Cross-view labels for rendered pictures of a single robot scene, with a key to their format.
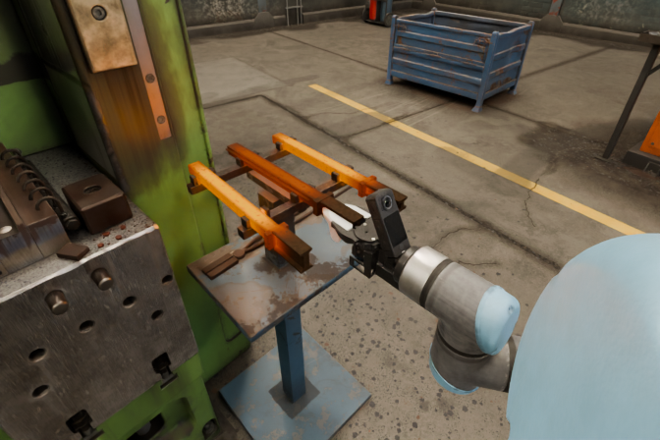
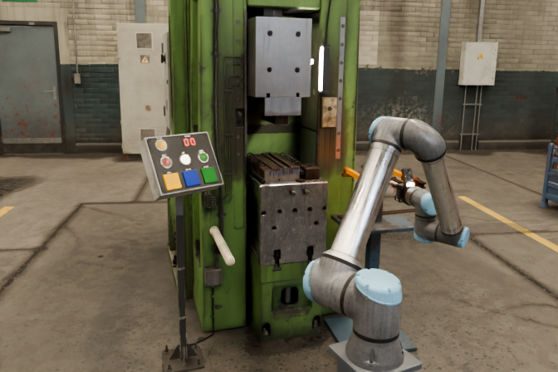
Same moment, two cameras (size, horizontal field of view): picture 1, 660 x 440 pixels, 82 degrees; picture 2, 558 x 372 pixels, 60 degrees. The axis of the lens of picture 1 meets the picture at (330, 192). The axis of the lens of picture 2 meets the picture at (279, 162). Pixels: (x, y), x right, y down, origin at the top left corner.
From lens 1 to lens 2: 1.87 m
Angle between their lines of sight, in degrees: 35
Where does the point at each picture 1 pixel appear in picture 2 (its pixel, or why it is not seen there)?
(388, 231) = (406, 180)
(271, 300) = not seen: hidden behind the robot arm
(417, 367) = (457, 350)
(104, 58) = (326, 123)
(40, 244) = (291, 175)
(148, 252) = (321, 192)
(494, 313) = (426, 196)
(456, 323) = (417, 203)
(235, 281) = not seen: hidden behind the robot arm
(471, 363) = (422, 222)
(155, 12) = (347, 110)
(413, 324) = (467, 335)
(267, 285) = not seen: hidden behind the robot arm
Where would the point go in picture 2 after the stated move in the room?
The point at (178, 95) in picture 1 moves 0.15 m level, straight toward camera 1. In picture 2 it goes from (346, 142) to (347, 147)
